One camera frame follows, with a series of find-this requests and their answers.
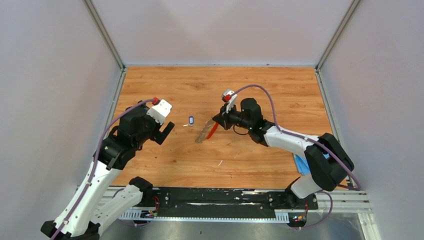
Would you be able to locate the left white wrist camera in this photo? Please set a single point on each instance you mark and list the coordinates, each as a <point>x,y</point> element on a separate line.
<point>160,111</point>

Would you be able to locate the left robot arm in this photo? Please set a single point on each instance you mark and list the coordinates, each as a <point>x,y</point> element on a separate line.
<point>83,218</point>

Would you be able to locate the blue tag key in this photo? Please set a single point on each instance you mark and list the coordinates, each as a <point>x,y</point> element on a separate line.
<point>191,122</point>

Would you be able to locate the red handled metal key holder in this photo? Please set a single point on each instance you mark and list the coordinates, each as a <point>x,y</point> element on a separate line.
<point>207,131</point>

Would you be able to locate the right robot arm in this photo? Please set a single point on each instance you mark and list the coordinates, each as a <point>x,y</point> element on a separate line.
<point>328,162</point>

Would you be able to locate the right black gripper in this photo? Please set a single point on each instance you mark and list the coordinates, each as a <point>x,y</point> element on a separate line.
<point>223,118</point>

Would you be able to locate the blue cloth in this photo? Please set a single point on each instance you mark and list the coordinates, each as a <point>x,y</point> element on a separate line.
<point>301,165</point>

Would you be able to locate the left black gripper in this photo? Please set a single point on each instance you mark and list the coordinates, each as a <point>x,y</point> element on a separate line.
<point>158,136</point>

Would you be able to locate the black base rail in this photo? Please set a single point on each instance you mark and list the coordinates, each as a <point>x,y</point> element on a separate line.
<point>226,205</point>

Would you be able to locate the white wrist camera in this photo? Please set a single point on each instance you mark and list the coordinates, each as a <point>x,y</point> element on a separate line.
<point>160,111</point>
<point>229,97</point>

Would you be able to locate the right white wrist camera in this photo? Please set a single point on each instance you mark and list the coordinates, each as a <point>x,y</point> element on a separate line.
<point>229,97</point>

